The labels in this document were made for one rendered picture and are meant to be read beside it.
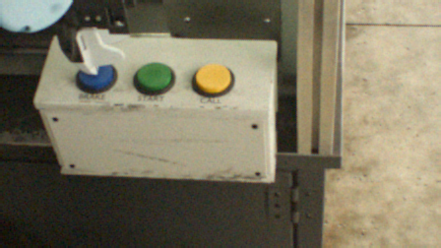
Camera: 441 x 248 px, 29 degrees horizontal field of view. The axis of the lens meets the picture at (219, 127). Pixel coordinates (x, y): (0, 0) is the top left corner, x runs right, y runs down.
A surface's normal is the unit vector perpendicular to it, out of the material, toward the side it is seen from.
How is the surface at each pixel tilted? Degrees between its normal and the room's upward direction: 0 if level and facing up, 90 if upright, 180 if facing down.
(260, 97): 0
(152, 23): 0
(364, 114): 0
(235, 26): 90
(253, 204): 90
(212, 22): 90
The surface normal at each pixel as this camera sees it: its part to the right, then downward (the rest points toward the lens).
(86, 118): -0.11, 0.78
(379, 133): -0.07, -0.62
